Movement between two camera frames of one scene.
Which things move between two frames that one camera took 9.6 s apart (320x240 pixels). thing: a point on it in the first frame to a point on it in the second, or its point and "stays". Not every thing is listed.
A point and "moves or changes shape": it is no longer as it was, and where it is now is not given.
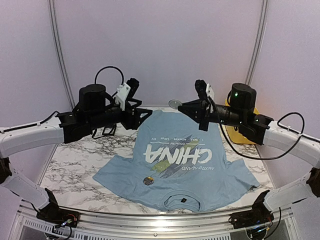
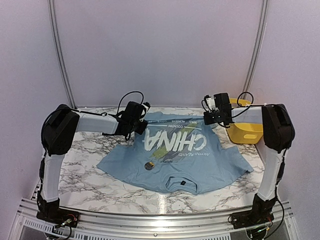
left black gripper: x=130 y=124 to x=140 y=130
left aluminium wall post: x=54 y=29 stays
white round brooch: x=148 y=180 to x=149 y=165
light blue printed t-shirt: x=179 y=166 moves or changes shape
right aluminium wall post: x=259 y=43 stays
